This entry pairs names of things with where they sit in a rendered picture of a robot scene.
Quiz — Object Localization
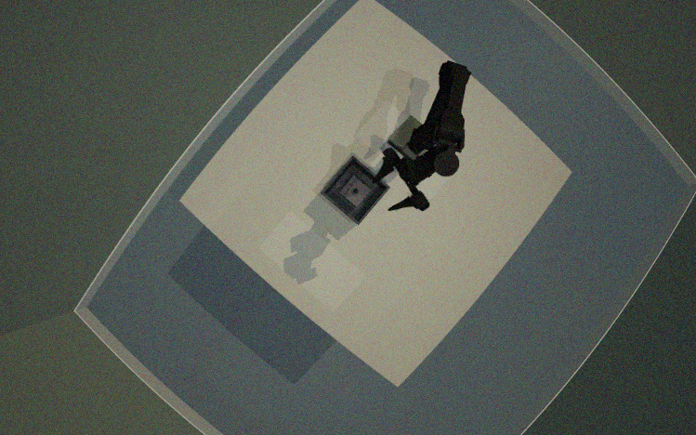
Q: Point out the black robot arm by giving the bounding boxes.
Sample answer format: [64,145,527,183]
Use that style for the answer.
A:
[394,60,471,186]

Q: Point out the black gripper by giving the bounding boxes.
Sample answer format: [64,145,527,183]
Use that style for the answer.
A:
[372,148,435,211]

